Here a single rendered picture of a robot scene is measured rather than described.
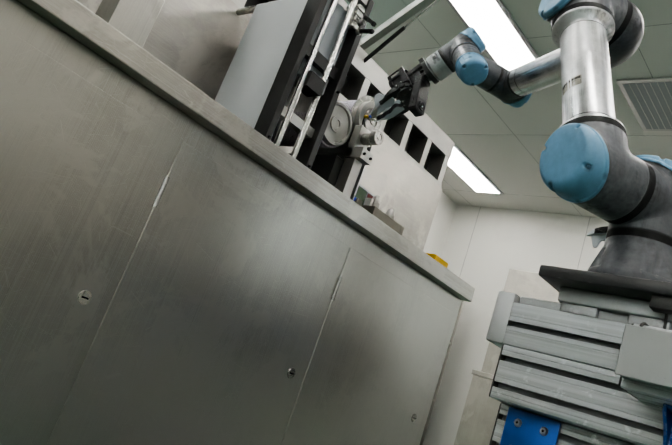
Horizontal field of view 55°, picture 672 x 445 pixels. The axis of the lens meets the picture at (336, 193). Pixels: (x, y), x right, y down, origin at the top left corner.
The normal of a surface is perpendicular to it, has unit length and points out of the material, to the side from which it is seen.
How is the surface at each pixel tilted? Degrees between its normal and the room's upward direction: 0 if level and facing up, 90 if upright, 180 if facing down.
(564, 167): 97
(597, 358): 90
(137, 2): 90
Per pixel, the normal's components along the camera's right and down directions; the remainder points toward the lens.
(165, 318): 0.73, 0.07
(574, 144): -0.87, -0.30
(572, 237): -0.59, -0.43
